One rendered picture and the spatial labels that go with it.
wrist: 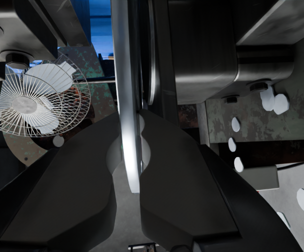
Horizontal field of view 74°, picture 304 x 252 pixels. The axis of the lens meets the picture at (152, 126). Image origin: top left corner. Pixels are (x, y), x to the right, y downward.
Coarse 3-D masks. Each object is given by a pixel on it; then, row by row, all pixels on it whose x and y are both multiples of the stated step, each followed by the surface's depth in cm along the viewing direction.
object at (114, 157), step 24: (72, 144) 9; (96, 144) 9; (120, 144) 10; (48, 168) 7; (72, 168) 7; (96, 168) 7; (48, 192) 7; (72, 192) 7; (96, 192) 7; (24, 216) 6; (48, 216) 6; (72, 216) 6; (96, 216) 6; (0, 240) 5; (24, 240) 5; (48, 240) 5; (72, 240) 6; (96, 240) 7
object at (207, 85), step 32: (160, 0) 16; (192, 0) 19; (224, 0) 19; (160, 32) 16; (192, 32) 18; (224, 32) 18; (160, 64) 15; (192, 64) 18; (224, 64) 18; (256, 64) 18; (288, 64) 19; (160, 96) 16; (192, 96) 24; (224, 96) 26
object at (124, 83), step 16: (112, 0) 8; (128, 0) 9; (112, 16) 8; (128, 16) 9; (112, 32) 9; (128, 32) 9; (128, 48) 9; (128, 64) 9; (128, 80) 9; (128, 96) 10; (128, 112) 10; (128, 128) 10; (128, 144) 11; (128, 160) 12; (128, 176) 13
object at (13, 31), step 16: (0, 0) 17; (16, 0) 17; (32, 0) 20; (0, 16) 17; (16, 16) 17; (32, 16) 20; (48, 16) 23; (0, 32) 19; (16, 32) 20; (32, 32) 20; (48, 32) 24; (0, 48) 22; (16, 48) 23; (32, 48) 23; (48, 48) 24; (16, 64) 24
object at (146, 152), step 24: (144, 120) 10; (144, 144) 9; (168, 144) 9; (192, 144) 9; (168, 168) 7; (192, 168) 7; (144, 192) 7; (168, 192) 7; (192, 192) 7; (216, 192) 6; (144, 216) 6; (168, 216) 6; (192, 216) 6; (216, 216) 6; (168, 240) 6; (192, 240) 6
